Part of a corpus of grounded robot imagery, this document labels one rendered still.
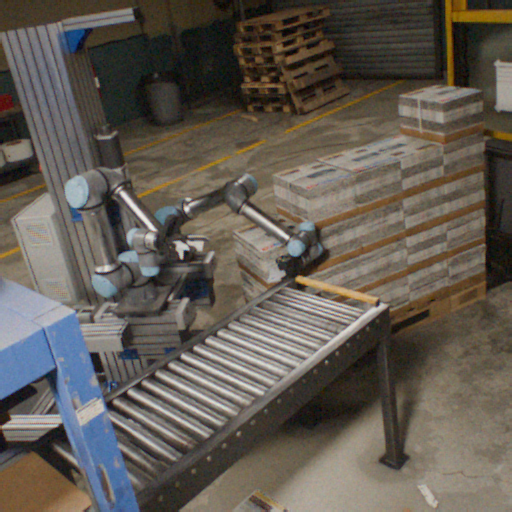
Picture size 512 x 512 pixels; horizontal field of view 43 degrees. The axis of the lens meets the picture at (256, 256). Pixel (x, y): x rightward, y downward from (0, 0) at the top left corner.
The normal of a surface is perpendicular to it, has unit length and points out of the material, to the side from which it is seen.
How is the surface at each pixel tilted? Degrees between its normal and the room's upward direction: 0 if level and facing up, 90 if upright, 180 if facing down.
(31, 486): 0
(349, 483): 0
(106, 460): 90
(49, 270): 90
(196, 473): 90
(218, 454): 90
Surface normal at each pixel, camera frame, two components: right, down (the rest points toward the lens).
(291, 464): -0.16, -0.89
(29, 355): 0.71, 0.19
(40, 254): -0.18, 0.44
